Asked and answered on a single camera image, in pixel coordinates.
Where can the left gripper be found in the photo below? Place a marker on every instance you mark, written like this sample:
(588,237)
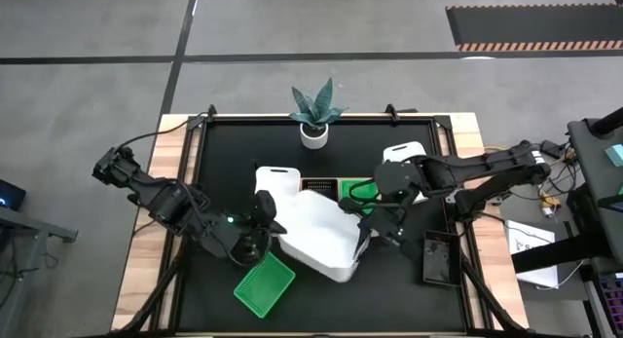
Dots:
(255,240)

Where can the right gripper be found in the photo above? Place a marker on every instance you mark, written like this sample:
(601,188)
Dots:
(384,226)

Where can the white plastic storage bin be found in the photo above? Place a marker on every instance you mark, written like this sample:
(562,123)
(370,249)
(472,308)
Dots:
(321,236)
(404,155)

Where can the white cutting board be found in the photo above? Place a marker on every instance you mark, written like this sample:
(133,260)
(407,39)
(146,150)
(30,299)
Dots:
(277,182)

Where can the green slotted plastic basket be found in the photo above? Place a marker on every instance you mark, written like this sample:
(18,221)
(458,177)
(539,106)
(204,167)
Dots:
(353,189)
(265,287)

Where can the black slotted plastic basket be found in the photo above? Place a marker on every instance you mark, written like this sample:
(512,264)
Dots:
(321,194)
(440,265)

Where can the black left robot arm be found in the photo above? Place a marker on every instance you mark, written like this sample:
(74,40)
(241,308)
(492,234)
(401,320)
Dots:
(170,204)

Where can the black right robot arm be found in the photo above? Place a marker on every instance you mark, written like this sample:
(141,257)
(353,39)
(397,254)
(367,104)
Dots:
(487,165)

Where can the black table mat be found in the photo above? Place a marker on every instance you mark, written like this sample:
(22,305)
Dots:
(340,313)

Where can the snake plant with white pot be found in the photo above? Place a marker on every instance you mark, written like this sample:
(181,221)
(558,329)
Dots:
(314,138)

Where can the small black clamp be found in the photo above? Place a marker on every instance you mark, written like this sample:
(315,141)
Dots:
(211,111)
(392,110)

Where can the black cart bar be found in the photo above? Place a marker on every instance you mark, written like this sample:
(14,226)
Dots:
(560,252)

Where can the black power adapter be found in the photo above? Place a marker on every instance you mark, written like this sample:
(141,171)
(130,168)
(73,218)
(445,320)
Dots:
(556,149)

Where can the dark grey cart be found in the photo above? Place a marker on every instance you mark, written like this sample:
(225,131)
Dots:
(594,182)

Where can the grey metal stand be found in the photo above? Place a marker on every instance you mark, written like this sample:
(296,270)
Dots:
(29,223)

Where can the backlit keyboard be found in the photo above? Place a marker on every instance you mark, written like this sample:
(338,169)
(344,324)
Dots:
(613,299)

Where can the teal block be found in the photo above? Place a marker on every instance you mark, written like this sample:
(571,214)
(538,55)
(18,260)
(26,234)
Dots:
(615,155)

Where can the black device with blue light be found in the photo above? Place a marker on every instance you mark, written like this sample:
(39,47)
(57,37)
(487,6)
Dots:
(12,194)

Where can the black hazard-striped floor mat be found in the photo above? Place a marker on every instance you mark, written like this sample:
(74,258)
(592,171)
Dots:
(535,26)

